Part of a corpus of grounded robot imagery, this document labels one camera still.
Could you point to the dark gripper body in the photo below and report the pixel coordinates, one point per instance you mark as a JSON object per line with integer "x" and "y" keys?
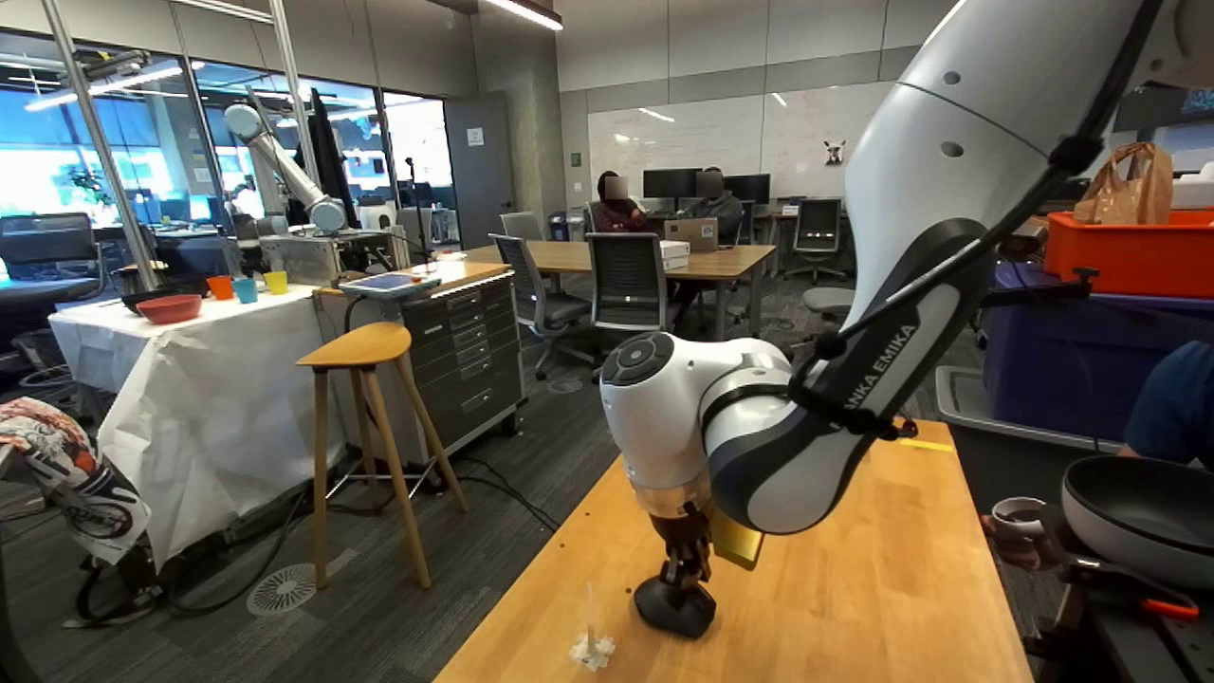
{"x": 684, "y": 527}

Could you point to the black computer mouse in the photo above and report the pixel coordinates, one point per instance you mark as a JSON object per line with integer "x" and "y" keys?
{"x": 673, "y": 609}

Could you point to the grey background robot arm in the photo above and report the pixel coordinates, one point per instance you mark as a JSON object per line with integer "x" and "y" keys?
{"x": 286, "y": 163}

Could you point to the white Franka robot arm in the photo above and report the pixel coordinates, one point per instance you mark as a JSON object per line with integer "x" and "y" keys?
{"x": 961, "y": 136}

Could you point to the black mesh office chair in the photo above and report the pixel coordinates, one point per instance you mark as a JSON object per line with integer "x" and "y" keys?
{"x": 627, "y": 278}

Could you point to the wooden meeting table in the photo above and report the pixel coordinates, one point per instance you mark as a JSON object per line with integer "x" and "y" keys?
{"x": 726, "y": 263}

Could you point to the grey metal drawer cabinet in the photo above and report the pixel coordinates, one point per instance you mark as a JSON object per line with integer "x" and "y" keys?
{"x": 460, "y": 353}

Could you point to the grey swivel chair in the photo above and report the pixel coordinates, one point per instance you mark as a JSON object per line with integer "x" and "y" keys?
{"x": 532, "y": 291}

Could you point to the silver laptop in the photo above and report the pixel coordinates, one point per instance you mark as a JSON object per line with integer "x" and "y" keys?
{"x": 693, "y": 231}

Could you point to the black side table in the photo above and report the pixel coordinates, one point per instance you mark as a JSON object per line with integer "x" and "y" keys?
{"x": 1010, "y": 609}

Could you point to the black chair by whiteboard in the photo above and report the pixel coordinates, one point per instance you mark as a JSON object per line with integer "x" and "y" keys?
{"x": 816, "y": 231}

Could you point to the person in grey shirt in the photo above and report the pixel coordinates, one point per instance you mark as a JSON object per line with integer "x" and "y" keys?
{"x": 716, "y": 197}

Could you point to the person in maroon top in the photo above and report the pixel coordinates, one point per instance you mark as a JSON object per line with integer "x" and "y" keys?
{"x": 611, "y": 203}

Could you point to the wooden bar stool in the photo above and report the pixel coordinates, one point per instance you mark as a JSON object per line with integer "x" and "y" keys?
{"x": 364, "y": 382}

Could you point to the blue plastic bin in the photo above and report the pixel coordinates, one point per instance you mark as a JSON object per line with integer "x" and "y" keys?
{"x": 1076, "y": 365}

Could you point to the black frying pan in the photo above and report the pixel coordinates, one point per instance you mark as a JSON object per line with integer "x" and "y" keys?
{"x": 1138, "y": 517}

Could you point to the yellow cup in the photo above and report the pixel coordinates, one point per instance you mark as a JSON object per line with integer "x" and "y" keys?
{"x": 277, "y": 281}

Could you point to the table with white cloth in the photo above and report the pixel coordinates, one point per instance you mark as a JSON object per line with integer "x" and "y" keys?
{"x": 214, "y": 392}

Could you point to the blue cup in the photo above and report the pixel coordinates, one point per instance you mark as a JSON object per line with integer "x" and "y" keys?
{"x": 248, "y": 291}

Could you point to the person in blue shirt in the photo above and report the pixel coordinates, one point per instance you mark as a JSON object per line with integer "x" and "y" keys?
{"x": 1179, "y": 403}

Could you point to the orange plastic bin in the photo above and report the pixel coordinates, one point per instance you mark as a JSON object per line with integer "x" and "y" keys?
{"x": 1123, "y": 250}

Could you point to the orange cup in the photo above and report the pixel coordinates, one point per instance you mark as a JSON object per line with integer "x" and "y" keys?
{"x": 223, "y": 284}

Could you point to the brown paper bag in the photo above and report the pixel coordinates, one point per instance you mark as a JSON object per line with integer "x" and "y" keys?
{"x": 1123, "y": 191}

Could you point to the red bowl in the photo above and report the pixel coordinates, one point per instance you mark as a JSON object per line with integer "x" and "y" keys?
{"x": 169, "y": 308}

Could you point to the patterned white cloth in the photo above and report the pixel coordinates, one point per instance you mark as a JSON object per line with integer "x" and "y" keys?
{"x": 78, "y": 478}

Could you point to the slanted metal pole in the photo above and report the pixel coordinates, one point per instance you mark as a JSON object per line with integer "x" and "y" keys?
{"x": 97, "y": 145}

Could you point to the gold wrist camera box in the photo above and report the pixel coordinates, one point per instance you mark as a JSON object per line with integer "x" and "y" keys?
{"x": 736, "y": 544}

